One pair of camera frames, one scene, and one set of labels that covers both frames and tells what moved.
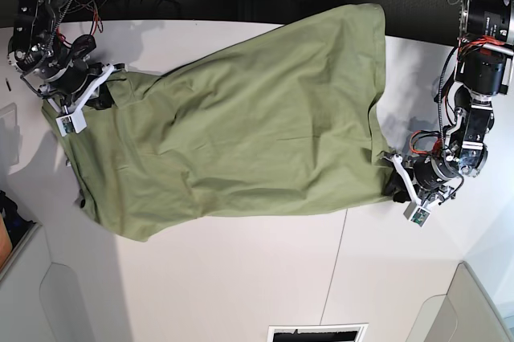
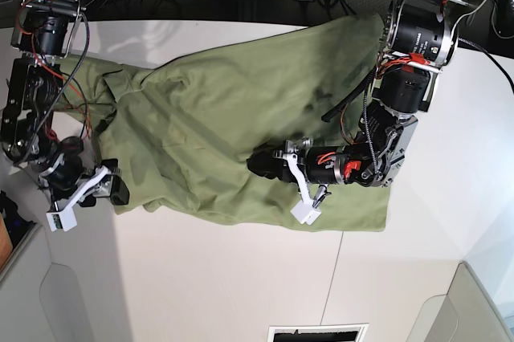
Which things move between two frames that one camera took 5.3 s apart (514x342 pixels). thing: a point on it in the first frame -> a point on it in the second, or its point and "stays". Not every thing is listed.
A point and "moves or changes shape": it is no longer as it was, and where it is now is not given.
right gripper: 430,181 -> 317,166
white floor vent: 317,332 stays
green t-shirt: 283,121 moves or changes shape
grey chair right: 466,313 stays
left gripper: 77,84 -> 67,182
